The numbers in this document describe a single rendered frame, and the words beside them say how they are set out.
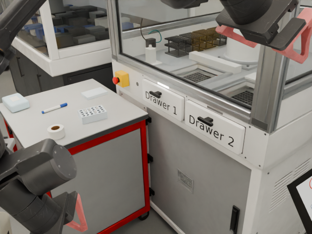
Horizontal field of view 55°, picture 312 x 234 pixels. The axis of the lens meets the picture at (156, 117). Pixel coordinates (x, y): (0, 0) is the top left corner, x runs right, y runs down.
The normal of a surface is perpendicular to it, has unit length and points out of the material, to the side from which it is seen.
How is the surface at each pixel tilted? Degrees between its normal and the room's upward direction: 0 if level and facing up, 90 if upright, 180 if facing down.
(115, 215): 90
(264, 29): 43
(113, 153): 90
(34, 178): 64
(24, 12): 96
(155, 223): 0
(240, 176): 90
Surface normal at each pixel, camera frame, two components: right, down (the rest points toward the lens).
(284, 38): -0.62, -0.47
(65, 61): 0.60, 0.37
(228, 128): -0.80, 0.31
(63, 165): 0.87, -0.47
